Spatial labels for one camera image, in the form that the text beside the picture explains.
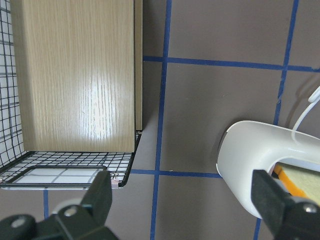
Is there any white toaster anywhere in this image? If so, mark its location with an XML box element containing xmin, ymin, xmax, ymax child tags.
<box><xmin>216</xmin><ymin>120</ymin><xmax>320</xmax><ymax>218</ymax></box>

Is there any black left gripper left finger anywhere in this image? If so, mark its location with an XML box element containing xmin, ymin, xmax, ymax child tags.
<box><xmin>0</xmin><ymin>171</ymin><xmax>116</xmax><ymax>240</ymax></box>

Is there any yellow sponge toast slice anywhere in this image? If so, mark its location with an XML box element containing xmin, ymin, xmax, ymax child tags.
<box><xmin>273</xmin><ymin>163</ymin><xmax>320</xmax><ymax>205</ymax></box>

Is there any wire basket with grid liner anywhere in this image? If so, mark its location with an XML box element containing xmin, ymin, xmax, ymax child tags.
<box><xmin>0</xmin><ymin>0</ymin><xmax>135</xmax><ymax>190</ymax></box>

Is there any wooden box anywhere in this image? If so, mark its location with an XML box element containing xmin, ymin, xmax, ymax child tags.
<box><xmin>10</xmin><ymin>0</ymin><xmax>143</xmax><ymax>153</ymax></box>

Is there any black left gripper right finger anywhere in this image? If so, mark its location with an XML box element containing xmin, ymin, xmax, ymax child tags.
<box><xmin>251</xmin><ymin>169</ymin><xmax>320</xmax><ymax>240</ymax></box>

